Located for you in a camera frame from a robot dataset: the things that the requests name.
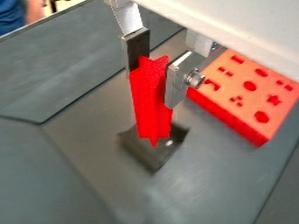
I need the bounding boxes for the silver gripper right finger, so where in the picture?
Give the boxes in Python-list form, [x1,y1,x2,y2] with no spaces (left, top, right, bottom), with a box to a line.
[165,30,222,109]

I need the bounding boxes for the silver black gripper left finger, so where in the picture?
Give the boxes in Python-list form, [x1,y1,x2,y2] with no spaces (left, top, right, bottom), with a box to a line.
[105,0,151,74]

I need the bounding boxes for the black curved holder stand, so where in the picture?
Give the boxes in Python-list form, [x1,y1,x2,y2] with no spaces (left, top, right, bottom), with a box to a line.
[118,122,190,173]

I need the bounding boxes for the red star-shaped peg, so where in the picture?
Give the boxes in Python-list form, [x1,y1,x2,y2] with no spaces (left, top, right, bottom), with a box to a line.
[129,55,174,146]

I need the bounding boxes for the person in blue shirt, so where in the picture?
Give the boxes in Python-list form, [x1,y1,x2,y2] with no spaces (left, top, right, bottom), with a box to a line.
[0,0,46,37]

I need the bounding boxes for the red shape sorting board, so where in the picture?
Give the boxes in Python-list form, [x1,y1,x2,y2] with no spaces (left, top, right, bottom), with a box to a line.
[187,50,299,146]

